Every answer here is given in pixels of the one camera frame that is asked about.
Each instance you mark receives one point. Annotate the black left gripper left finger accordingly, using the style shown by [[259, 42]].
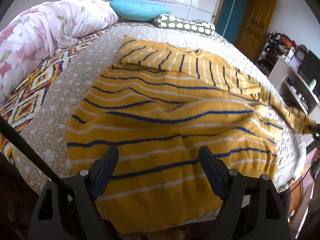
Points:
[[69, 211]]

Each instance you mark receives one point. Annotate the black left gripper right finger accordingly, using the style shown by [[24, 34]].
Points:
[[251, 209]]

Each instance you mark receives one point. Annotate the yellow striped knit sweater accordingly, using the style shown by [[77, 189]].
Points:
[[158, 104]]

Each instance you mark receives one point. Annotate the black monitor screen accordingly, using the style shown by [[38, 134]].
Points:
[[310, 70]]

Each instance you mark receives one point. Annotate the beige dotted quilted bedspread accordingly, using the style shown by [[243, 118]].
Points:
[[290, 146]]

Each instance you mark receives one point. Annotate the white shelf unit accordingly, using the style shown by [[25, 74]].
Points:
[[286, 64]]

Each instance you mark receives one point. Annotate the colourful geometric patterned blanket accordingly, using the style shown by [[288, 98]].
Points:
[[30, 92]]

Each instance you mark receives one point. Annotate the brown wooden door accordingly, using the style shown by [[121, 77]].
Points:
[[254, 27]]

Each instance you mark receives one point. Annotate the teal curtain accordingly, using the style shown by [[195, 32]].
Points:
[[230, 19]]

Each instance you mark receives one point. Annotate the pink floral duvet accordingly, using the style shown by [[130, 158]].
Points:
[[45, 29]]

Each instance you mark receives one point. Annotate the olive white-dotted pillow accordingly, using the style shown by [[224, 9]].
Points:
[[167, 21]]

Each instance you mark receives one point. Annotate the turquoise pillow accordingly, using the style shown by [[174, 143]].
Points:
[[138, 10]]

